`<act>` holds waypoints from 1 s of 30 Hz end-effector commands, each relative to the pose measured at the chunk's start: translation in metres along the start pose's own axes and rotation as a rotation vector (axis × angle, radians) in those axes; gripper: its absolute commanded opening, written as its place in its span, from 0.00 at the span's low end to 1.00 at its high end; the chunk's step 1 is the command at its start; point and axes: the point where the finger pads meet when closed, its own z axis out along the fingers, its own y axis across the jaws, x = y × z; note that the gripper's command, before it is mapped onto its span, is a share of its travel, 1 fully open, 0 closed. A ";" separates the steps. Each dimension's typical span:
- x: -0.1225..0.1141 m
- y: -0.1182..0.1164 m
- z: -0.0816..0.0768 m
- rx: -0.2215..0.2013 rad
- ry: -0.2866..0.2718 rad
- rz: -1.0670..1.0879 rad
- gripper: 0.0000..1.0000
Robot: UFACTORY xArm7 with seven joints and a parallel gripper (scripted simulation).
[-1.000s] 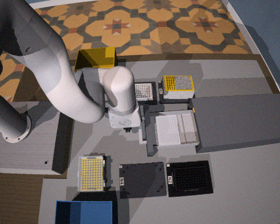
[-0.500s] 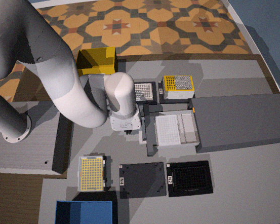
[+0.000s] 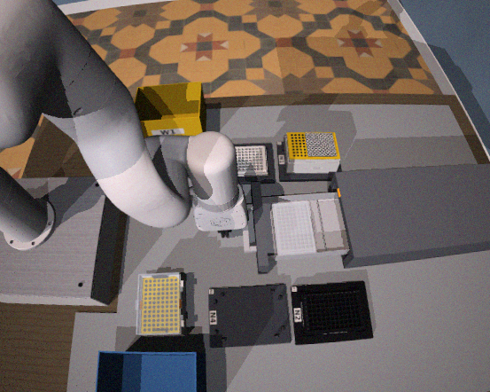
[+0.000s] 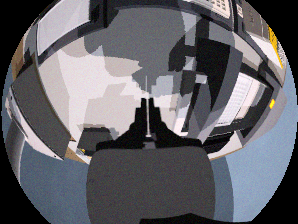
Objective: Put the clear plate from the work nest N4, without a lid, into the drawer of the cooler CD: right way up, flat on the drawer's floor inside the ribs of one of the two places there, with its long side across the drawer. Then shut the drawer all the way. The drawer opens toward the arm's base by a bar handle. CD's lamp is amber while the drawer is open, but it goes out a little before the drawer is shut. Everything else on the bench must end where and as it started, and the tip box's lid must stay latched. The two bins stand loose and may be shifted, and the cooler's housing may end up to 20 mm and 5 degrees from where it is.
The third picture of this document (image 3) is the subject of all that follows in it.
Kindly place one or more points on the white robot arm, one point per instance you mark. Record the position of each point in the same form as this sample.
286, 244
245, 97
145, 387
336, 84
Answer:
44, 56

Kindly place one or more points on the yellow open bin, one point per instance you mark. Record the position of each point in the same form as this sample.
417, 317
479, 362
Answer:
157, 104

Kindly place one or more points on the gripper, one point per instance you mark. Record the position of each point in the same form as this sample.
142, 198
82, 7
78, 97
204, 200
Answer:
235, 217

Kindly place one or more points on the blue bin with label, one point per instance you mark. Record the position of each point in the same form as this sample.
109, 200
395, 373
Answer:
150, 373

